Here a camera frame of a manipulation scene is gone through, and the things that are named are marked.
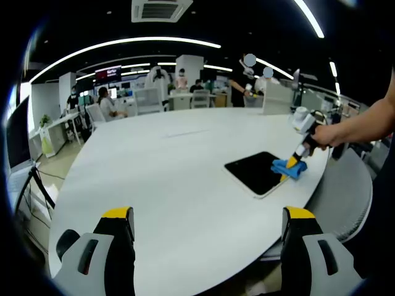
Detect person's dark clothed torso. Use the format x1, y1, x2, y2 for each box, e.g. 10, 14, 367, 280
351, 132, 395, 281

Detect white mesh office chair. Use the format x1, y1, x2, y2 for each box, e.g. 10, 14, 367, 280
135, 87, 165, 115
191, 89, 211, 109

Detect curved ceiling light strip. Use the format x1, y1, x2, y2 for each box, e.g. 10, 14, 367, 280
29, 36, 222, 84

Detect yellow-green bag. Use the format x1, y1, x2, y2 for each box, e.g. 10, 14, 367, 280
41, 135, 54, 155

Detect blue cleaning cloth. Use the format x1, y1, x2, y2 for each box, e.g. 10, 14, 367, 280
270, 158, 309, 181

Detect ceiling air conditioner vent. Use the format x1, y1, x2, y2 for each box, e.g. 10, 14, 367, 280
131, 0, 194, 24

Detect long white desk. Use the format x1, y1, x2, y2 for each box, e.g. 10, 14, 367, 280
29, 110, 81, 158

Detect straight ceiling light strip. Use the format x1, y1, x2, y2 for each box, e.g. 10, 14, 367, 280
293, 0, 326, 39

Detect black computer monitor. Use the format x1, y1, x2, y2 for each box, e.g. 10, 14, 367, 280
5, 95, 35, 170

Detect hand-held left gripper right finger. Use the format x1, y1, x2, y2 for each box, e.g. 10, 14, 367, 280
280, 205, 365, 296

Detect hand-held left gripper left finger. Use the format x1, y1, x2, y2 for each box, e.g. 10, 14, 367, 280
52, 206, 136, 296

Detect black tripod stand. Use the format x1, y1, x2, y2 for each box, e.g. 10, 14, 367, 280
14, 168, 57, 220

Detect person's right hand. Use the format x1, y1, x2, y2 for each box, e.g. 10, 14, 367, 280
310, 125, 349, 151

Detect wall screen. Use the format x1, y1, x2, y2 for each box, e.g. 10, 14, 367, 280
94, 65, 122, 83

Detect white folded cardboard box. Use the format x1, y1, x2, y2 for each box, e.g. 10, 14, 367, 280
262, 80, 294, 117

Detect black glossy tablet pad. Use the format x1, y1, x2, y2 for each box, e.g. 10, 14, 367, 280
223, 150, 299, 200

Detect white humanoid robot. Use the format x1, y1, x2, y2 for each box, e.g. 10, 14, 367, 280
144, 65, 170, 112

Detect grey mesh office chair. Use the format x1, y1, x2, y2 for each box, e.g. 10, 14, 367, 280
262, 146, 374, 261

